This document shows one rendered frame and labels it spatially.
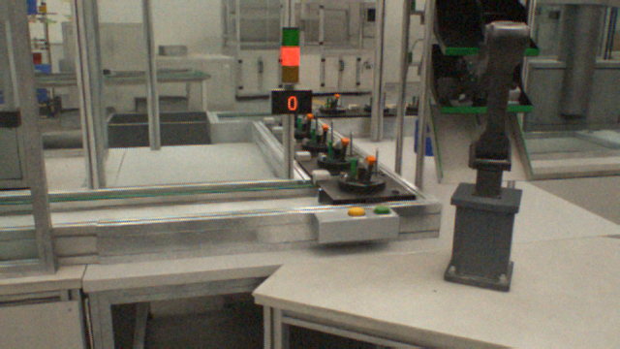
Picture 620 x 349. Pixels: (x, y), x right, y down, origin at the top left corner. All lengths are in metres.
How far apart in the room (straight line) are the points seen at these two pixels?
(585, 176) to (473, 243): 1.43
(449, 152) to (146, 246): 0.90
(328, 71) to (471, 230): 9.85
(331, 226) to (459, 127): 0.58
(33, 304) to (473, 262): 1.01
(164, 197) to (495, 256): 0.92
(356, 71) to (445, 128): 9.57
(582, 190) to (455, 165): 1.09
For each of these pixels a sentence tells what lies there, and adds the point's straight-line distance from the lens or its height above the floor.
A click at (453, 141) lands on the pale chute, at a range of 1.75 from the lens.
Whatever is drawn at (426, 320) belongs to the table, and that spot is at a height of 0.86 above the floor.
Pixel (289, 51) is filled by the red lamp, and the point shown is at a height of 1.35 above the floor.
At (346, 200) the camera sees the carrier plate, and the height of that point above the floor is 0.97.
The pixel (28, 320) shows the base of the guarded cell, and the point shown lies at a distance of 1.49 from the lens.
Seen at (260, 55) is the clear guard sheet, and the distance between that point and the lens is 1.69.
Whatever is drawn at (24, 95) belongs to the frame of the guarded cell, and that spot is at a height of 1.28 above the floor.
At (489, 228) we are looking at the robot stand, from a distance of 1.31.
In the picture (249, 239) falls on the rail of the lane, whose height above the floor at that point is 0.90.
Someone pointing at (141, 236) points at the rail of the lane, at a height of 0.93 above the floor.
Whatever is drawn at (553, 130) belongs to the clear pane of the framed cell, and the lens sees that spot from 2.68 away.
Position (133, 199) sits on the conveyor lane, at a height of 0.94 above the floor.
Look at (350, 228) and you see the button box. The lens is 1.42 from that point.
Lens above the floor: 1.44
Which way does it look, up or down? 16 degrees down
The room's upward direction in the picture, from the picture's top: 1 degrees clockwise
